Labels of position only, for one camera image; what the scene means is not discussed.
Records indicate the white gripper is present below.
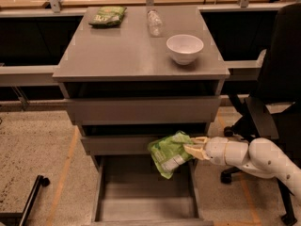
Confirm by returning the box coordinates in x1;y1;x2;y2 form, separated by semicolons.
183;137;227;166

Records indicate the green rice chip bag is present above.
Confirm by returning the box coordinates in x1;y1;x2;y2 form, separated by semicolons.
148;131;193;179

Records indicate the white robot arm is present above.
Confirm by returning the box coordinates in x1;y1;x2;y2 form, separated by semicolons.
183;137;301;201

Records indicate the grey top drawer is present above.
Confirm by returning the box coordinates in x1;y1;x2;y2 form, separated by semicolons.
67;96;221;125

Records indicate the grey open bottom drawer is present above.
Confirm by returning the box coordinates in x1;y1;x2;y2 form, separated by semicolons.
90;154;214;226

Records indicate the grey middle drawer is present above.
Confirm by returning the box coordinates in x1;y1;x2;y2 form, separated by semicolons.
81;135;159;155

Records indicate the grey drawer cabinet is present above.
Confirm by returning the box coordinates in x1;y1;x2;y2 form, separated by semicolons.
52;5;230;168

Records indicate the green chip bag on counter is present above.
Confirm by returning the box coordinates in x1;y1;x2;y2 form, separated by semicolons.
88;6;126;26

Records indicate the black office chair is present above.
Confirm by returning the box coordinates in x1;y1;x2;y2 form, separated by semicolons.
224;3;301;226

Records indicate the white ceramic bowl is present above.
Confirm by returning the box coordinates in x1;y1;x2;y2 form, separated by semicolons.
166;34;204;65

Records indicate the clear plastic water bottle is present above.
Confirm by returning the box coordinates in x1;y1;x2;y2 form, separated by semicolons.
147;9;163;37

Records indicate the black chair base leg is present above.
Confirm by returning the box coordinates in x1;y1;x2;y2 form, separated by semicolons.
0;175;50;226

